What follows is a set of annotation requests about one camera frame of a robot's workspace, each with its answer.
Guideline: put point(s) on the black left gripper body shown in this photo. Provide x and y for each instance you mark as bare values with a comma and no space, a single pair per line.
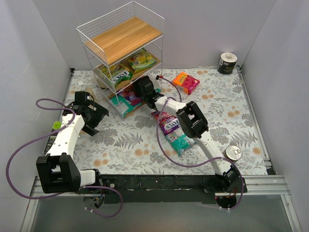
95,118

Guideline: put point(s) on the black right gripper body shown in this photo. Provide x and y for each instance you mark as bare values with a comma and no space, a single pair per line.
144,87

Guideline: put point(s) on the purple Fox's berries candy bag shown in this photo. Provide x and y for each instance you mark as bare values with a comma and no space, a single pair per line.
167,122
131,96

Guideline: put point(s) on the green yellow Fox's candy bag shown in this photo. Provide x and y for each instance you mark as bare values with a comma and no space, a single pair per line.
116,73
141,60

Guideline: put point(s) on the teal mint candy bag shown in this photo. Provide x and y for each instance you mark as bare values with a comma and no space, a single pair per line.
180,143
122,104

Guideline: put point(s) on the red orange candy box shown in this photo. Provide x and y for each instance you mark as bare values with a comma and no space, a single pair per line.
186,83

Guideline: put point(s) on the white wire wooden shelf rack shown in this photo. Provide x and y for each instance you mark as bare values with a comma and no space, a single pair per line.
111,38

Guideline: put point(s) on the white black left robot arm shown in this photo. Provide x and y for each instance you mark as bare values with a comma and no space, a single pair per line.
57,171

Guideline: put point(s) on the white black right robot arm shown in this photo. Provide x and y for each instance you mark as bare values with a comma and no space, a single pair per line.
195,126

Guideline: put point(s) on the cream liquid bottle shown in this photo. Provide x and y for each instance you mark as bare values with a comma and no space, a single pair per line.
90,90

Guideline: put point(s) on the black green product box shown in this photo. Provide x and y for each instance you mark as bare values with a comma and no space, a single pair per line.
51,138

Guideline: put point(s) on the floral patterned table mat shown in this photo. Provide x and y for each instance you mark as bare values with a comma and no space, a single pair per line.
135,146

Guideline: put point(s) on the metal tin can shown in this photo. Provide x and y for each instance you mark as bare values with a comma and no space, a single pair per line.
233,153

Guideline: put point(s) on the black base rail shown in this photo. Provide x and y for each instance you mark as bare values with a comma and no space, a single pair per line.
164,188

